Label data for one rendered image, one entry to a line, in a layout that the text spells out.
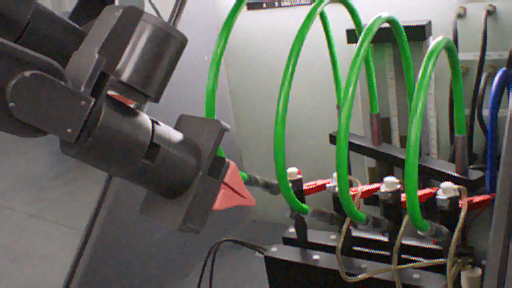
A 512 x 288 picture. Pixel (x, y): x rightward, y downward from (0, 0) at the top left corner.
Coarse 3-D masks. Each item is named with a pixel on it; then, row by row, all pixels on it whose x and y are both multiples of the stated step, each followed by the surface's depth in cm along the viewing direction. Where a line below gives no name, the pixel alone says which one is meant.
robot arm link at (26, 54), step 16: (0, 48) 35; (16, 48) 36; (0, 64) 36; (16, 64) 36; (32, 64) 37; (48, 64) 37; (0, 80) 36; (64, 80) 38; (0, 96) 36; (0, 112) 36; (0, 128) 36; (16, 128) 37; (32, 128) 38
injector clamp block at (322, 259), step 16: (288, 240) 95; (320, 240) 92; (336, 240) 92; (272, 256) 90; (288, 256) 89; (304, 256) 89; (320, 256) 88; (368, 256) 87; (384, 256) 86; (416, 256) 84; (432, 256) 83; (480, 256) 81; (272, 272) 92; (288, 272) 90; (304, 272) 88; (320, 272) 86; (336, 272) 84; (352, 272) 82; (400, 272) 80; (416, 272) 80; (432, 272) 82
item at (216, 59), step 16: (240, 0) 73; (320, 16) 93; (224, 32) 71; (224, 48) 70; (336, 64) 98; (208, 80) 69; (336, 80) 99; (208, 96) 69; (336, 96) 101; (208, 112) 69
